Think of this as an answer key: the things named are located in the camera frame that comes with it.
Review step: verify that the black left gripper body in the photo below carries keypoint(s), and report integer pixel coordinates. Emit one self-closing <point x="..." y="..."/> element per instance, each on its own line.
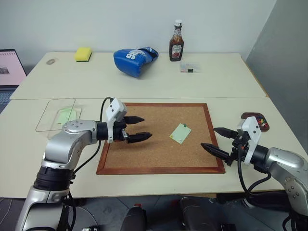
<point x="119" y="133"/>

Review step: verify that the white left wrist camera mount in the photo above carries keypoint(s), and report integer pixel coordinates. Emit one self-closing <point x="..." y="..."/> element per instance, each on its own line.
<point x="116" y="108"/>

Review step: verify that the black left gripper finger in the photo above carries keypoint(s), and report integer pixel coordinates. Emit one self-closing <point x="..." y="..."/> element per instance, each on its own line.
<point x="134" y="119"/>
<point x="140" y="137"/>

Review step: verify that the dark rounded shape red button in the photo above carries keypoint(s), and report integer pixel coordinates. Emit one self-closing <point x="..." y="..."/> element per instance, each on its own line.
<point x="136" y="217"/>

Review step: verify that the ketchup bottle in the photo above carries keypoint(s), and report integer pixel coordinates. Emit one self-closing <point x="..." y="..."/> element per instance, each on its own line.
<point x="176" y="45"/>

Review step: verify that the wood-framed cork board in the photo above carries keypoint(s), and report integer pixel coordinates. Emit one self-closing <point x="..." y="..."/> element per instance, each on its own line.
<point x="149" y="146"/>

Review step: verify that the clear plastic tray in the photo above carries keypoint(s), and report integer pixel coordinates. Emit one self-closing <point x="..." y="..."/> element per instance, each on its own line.
<point x="48" y="118"/>

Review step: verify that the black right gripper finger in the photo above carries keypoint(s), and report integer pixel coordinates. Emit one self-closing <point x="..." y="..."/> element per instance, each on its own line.
<point x="214" y="149"/>
<point x="225" y="132"/>

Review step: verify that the open laptop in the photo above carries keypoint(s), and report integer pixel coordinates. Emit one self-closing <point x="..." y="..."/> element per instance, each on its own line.
<point x="9" y="69"/>

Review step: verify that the yellow green sponge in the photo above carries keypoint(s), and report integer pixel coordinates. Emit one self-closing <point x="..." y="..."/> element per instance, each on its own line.
<point x="83" y="54"/>

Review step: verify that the blue boxing glove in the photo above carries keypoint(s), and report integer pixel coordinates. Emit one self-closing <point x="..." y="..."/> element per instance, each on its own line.
<point x="132" y="62"/>

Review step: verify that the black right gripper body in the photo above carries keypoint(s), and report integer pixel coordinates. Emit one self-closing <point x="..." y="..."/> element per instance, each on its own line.
<point x="238" y="149"/>

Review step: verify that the brown wooden dish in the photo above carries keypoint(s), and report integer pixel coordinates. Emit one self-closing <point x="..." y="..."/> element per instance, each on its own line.
<point x="250" y="114"/>

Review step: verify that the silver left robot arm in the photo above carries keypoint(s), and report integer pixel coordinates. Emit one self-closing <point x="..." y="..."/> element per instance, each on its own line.
<point x="72" y="142"/>

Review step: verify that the grey round disc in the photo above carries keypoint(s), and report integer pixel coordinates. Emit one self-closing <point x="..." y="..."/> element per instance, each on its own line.
<point x="83" y="216"/>

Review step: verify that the small clear plastic box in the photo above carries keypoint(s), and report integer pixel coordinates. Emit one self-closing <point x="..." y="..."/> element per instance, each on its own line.
<point x="190" y="68"/>

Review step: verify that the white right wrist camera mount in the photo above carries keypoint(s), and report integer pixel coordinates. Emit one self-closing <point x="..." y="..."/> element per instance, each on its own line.
<point x="253" y="130"/>

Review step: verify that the small clear round lid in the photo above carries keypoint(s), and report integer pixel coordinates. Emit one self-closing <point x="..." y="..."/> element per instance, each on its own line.
<point x="51" y="61"/>

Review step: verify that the green paper note stack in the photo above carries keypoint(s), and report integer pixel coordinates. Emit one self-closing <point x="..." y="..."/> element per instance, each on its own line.
<point x="65" y="115"/>

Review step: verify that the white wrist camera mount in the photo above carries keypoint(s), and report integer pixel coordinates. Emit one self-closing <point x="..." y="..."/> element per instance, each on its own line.
<point x="116" y="108"/>
<point x="253" y="130"/>

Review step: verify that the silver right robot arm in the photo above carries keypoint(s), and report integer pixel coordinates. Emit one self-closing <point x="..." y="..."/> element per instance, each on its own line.
<point x="285" y="162"/>

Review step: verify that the pale green paper note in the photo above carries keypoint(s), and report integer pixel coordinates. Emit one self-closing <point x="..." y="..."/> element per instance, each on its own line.
<point x="180" y="133"/>

